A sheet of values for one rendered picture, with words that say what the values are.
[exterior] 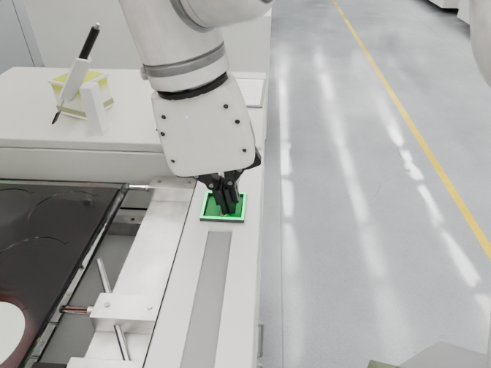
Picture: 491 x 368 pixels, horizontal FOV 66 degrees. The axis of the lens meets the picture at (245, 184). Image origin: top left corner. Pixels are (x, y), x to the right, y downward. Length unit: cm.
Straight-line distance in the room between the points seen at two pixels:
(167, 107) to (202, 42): 8
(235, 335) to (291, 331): 115
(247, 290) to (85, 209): 33
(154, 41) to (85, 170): 40
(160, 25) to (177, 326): 27
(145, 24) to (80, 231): 34
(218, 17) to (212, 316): 27
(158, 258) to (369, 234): 149
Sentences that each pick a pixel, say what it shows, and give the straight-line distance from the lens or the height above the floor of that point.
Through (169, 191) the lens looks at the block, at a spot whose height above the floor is 90.
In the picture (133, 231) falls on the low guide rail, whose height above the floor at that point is 83.
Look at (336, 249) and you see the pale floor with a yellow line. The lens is 182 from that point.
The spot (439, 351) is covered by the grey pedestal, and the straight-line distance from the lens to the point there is 58.
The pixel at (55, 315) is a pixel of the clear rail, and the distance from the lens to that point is 50.
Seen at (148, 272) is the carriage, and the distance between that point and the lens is 54.
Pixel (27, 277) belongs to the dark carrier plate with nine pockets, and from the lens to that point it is 57.
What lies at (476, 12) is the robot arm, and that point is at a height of 119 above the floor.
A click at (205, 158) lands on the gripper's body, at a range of 42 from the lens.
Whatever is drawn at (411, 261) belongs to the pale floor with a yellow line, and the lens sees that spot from 187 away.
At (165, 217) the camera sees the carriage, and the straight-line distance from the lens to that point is 61.
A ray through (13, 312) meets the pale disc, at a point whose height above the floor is 90.
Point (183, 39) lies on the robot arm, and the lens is 36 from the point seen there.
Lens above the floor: 128
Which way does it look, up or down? 36 degrees down
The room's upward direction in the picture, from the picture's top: straight up
